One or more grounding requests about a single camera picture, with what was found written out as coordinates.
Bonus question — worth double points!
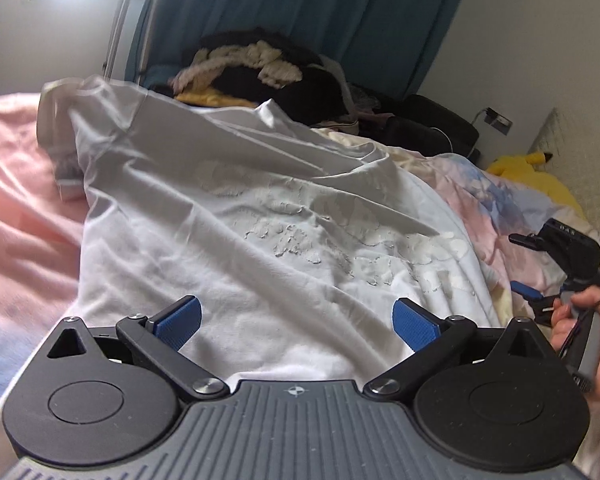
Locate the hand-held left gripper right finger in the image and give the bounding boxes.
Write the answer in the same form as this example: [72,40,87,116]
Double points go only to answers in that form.
[363,298,549,403]

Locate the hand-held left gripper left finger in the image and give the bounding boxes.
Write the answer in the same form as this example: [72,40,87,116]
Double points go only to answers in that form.
[44,296,231,404]

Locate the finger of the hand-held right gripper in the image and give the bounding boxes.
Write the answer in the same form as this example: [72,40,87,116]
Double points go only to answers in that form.
[509,233,547,253]
[510,281,557,329]

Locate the white t-shirt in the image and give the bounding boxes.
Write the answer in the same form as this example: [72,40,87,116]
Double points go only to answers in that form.
[36,75,503,386]

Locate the pile of black clothes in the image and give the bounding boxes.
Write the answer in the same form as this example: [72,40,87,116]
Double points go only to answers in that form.
[182,31,361,123]

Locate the yellow plush toy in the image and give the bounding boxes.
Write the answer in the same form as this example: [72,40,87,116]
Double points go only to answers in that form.
[486,149,588,218]

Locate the beige quilted headboard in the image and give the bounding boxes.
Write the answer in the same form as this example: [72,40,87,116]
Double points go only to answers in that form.
[525,106,600,256]

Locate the black sofa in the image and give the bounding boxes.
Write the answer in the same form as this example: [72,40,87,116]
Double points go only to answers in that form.
[140,62,481,158]

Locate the pastel pink yellow bedsheet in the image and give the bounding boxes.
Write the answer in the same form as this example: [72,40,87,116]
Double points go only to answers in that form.
[0,91,600,480]

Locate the yellow cloth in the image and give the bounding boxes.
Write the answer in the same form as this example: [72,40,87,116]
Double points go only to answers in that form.
[175,87,261,109]

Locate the cream fluffy blanket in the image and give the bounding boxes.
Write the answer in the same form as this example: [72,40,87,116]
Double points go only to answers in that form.
[172,42,305,90]

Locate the garment steamer stand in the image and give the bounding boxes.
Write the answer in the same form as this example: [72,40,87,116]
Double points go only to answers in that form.
[102,0,201,83]

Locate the wide blue curtain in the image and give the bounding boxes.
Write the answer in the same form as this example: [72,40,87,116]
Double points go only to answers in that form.
[130,0,478,101]

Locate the wall socket with charger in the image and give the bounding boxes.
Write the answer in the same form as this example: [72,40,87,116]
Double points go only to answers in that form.
[482,107,513,136]

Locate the charger cable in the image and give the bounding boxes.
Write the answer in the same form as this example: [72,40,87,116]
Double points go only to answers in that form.
[430,110,491,161]

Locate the grey cloth strap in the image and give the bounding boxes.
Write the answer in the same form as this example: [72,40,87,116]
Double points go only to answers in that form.
[320,55,361,126]

